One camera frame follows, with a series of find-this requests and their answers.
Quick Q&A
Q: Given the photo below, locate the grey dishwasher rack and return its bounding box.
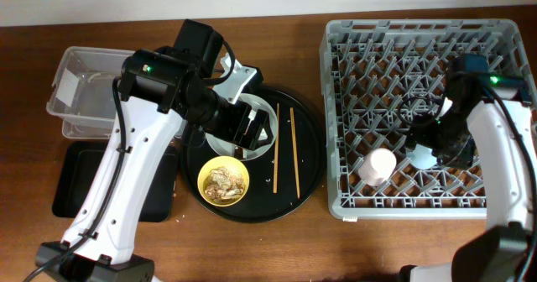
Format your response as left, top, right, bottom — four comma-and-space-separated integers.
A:
320, 19, 534, 222

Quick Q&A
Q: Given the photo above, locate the grey plate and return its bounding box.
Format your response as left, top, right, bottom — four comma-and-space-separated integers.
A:
206, 93, 279, 161

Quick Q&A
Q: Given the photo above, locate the black round tray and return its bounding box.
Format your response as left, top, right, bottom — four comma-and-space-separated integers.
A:
180, 86, 326, 223

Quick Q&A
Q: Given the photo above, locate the light blue cup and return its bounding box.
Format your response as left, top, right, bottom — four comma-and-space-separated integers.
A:
406, 144, 437, 170

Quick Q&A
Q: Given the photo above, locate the black rectangular tray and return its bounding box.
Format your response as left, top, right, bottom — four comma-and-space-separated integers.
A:
52, 141, 179, 222

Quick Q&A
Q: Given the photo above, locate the left wooden chopstick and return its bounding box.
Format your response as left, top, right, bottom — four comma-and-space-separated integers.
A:
273, 103, 280, 194

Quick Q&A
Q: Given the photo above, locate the wooden chopstick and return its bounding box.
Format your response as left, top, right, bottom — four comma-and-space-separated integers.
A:
289, 107, 300, 199
273, 103, 280, 194

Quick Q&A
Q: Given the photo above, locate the clear plastic bin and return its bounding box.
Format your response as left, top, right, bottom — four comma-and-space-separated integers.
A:
46, 46, 133, 140

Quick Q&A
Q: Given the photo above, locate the right wooden chopstick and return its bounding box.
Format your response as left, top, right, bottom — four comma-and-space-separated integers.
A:
289, 107, 300, 199

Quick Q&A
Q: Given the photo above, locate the yellow bowl with food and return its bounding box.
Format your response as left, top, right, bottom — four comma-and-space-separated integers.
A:
197, 156, 250, 207

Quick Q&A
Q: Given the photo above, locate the pink cup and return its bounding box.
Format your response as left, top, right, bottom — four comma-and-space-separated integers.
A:
358, 148, 397, 187

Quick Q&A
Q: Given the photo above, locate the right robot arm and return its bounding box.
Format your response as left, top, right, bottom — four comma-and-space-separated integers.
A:
399, 54, 536, 281

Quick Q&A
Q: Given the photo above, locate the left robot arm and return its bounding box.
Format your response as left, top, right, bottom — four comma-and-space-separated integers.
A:
35, 19, 274, 281

